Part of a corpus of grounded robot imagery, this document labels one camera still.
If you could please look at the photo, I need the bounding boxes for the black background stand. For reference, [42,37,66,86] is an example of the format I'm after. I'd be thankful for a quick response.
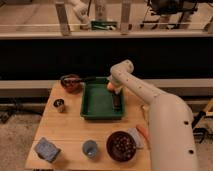
[141,0,198,29]

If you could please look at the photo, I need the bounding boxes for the green plastic tray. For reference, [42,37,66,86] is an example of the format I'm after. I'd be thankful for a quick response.
[80,77,125,120]

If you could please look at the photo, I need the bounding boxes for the grey cloth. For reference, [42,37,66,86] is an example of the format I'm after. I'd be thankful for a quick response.
[127,128,144,149]

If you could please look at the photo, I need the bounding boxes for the dark brown bowl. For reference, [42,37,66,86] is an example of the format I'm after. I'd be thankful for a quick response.
[106,131,136,162]

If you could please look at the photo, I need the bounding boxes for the red-brown pan with handle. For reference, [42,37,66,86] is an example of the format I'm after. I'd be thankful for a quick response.
[60,74,95,94]

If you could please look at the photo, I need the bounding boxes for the small metal can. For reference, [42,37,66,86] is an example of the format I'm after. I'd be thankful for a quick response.
[53,99,65,113]

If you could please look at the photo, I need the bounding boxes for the blue sponge block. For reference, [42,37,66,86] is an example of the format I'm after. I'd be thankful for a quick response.
[34,137,61,163]

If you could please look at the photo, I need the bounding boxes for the orange apple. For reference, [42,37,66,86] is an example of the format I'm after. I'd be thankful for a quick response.
[107,82,116,92]

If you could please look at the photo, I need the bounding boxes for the orange carrot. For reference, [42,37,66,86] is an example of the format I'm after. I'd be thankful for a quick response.
[136,124,149,142]

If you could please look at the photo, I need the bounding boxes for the green background bin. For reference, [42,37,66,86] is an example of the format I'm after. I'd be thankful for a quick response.
[91,21,117,30]

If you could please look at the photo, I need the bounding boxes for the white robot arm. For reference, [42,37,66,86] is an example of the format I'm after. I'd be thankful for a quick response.
[108,60,199,171]

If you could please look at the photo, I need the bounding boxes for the blue plastic cup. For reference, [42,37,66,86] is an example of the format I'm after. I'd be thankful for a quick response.
[82,140,98,158]

